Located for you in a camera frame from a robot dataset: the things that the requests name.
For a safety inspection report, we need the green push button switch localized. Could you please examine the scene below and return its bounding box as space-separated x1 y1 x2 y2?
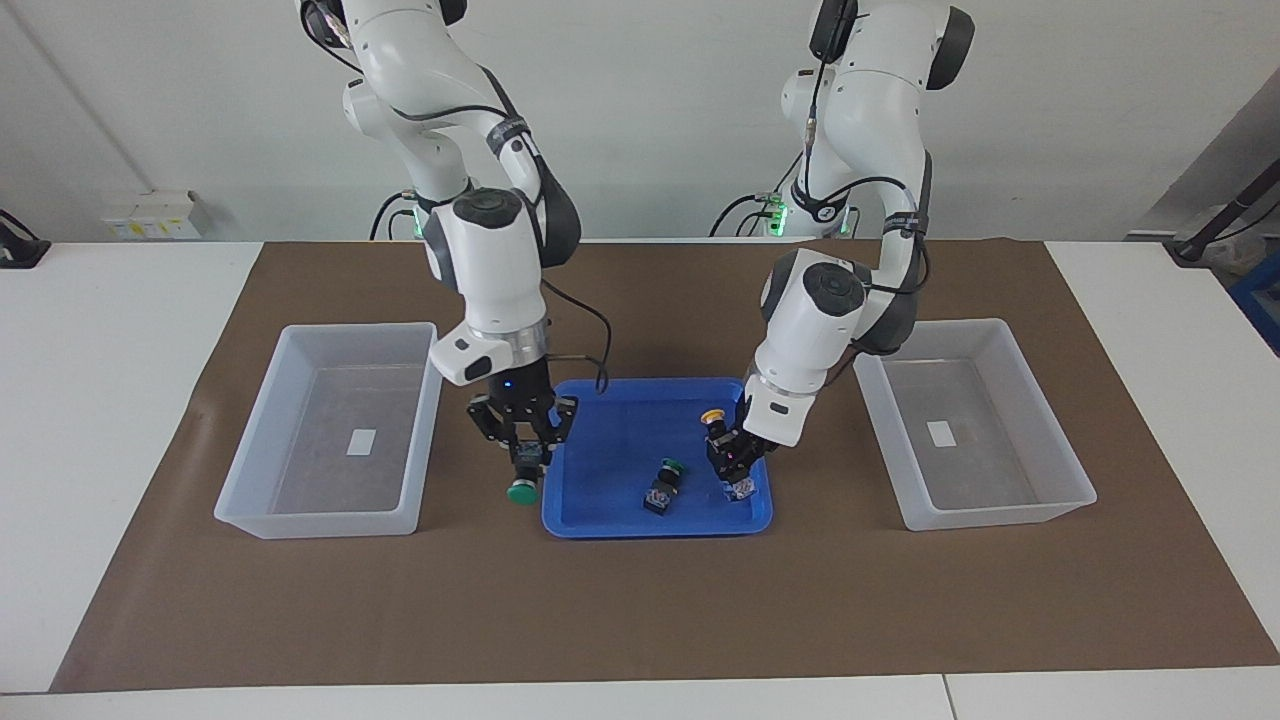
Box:
643 459 687 515
505 442 547 506

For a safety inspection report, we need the blue plastic tray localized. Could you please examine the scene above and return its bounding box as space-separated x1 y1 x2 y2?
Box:
541 377 774 539

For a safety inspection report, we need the brown paper mat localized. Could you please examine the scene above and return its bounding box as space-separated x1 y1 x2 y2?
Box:
50 238 1280 693

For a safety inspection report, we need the clear plastic box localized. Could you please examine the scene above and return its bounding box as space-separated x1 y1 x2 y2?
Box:
213 321 445 540
852 318 1098 532

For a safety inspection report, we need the black desk device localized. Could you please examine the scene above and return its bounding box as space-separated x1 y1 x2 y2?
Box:
0 208 51 269

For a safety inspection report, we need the black stand pole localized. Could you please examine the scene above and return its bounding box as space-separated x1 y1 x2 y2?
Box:
1165 160 1280 263

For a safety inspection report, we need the blue storage crate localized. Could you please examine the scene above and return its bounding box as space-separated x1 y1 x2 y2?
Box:
1228 255 1280 356

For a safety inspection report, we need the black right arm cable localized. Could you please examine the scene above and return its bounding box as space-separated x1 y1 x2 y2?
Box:
390 65 613 394

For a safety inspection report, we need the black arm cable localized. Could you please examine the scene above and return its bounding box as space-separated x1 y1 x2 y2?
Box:
798 0 936 301
390 65 613 394

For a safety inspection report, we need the black base cable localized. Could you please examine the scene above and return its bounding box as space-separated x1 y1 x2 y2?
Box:
708 150 806 238
368 190 421 241

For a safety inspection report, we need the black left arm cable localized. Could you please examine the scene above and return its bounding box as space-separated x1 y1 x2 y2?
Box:
798 0 936 301

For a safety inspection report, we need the white wall power strip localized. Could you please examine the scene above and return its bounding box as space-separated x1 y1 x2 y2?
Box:
103 192 201 241

